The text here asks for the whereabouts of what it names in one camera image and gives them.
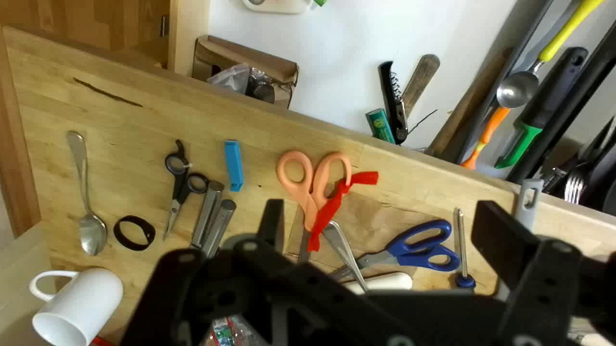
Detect blue plastic clip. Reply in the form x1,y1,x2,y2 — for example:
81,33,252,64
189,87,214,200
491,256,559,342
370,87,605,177
224,141,245,192

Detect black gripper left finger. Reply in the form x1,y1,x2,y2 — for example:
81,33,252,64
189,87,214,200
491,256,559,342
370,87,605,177
256,198,285,252

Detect white ceramic mug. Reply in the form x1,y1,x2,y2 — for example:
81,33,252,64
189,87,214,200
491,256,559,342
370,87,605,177
29,269,123,346

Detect green black handled utensil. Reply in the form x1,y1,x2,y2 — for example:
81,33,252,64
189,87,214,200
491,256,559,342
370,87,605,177
495,46,587,169

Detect dark cutlery tray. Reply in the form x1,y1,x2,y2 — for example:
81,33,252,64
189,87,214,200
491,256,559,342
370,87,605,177
426,0,616,217

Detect small black scissors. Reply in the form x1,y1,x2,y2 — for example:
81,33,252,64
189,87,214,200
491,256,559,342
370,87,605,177
164,141,208,237

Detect brown cardboard box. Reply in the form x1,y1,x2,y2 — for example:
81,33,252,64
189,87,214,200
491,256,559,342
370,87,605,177
193,37,299,108

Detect black rubber ring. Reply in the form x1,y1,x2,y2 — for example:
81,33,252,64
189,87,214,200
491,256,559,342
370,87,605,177
112,214,158,252

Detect white handled knife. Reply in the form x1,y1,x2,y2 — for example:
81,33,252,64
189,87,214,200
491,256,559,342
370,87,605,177
345,273,414,294

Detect orange handled utensil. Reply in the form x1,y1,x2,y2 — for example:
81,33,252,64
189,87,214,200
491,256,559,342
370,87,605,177
462,106,512,169

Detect blue handled scissors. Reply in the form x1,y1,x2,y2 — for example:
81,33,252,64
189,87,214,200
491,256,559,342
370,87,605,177
356,219,460,271

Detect metal forks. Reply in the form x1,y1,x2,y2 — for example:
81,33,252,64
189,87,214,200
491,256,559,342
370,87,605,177
545,121,616,206

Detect green tube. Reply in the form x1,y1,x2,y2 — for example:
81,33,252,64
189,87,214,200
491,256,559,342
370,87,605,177
366,108,395,143

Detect orange handled scissors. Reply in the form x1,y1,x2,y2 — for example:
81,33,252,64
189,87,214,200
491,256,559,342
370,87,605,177
276,150,380,291

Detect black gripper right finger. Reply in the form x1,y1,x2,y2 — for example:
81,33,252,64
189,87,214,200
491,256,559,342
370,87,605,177
472,200,543,289

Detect wooden handled tool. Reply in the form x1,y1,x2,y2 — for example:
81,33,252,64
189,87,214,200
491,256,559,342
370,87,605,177
403,54,441,116

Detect metal spoon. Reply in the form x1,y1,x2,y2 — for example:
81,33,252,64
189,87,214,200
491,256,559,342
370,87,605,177
66,131,108,256

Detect yellow handled metal scoop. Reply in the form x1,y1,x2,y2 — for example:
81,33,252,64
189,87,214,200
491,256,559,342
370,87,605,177
495,0,605,108

